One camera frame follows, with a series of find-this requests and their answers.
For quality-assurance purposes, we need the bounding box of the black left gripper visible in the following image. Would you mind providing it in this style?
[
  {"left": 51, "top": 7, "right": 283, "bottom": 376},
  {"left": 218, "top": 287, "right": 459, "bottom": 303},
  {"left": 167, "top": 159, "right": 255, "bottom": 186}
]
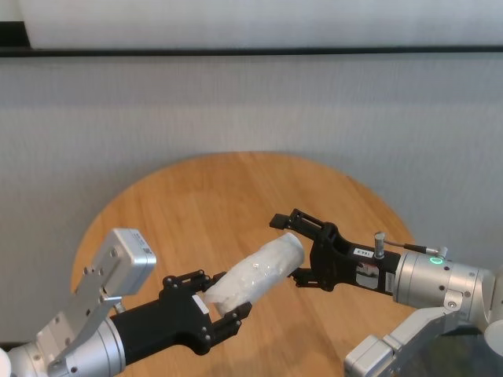
[{"left": 109, "top": 269, "right": 254, "bottom": 366}]

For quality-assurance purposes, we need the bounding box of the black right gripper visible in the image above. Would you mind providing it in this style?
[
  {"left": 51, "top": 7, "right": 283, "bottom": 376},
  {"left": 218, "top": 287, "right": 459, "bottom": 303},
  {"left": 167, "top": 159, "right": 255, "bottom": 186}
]
[{"left": 269, "top": 208, "right": 402, "bottom": 298}]

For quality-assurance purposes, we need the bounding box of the white plastic-wrapped sandbag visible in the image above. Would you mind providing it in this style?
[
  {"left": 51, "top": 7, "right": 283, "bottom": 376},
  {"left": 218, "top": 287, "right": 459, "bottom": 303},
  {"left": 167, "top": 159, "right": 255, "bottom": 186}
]
[{"left": 204, "top": 232, "right": 306, "bottom": 317}]

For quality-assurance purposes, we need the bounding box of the dark glossy robot chest panel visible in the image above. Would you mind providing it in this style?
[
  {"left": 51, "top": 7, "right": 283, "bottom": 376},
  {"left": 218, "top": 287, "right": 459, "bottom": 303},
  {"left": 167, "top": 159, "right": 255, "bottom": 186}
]
[{"left": 396, "top": 321, "right": 503, "bottom": 377}]

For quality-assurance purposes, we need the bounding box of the grey cable with metal plugs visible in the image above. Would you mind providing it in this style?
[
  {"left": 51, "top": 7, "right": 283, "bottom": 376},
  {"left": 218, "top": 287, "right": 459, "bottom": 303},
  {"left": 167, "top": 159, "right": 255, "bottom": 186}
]
[{"left": 373, "top": 231, "right": 450, "bottom": 261}]

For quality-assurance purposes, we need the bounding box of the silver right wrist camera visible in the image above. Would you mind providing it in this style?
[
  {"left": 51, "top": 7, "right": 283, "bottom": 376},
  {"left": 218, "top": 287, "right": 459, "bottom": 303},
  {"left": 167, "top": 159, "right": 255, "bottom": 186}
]
[{"left": 343, "top": 302, "right": 465, "bottom": 377}]

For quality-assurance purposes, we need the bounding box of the black horizontal wall rail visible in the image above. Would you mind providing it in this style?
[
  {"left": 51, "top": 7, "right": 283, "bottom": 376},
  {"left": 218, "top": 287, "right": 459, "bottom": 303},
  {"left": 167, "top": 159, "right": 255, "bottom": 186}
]
[{"left": 0, "top": 46, "right": 503, "bottom": 57}]

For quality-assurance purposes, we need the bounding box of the black wall panel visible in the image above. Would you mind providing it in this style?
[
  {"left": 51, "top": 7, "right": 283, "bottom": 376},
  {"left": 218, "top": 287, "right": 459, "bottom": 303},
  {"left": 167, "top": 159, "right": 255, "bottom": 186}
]
[{"left": 0, "top": 20, "right": 31, "bottom": 50}]

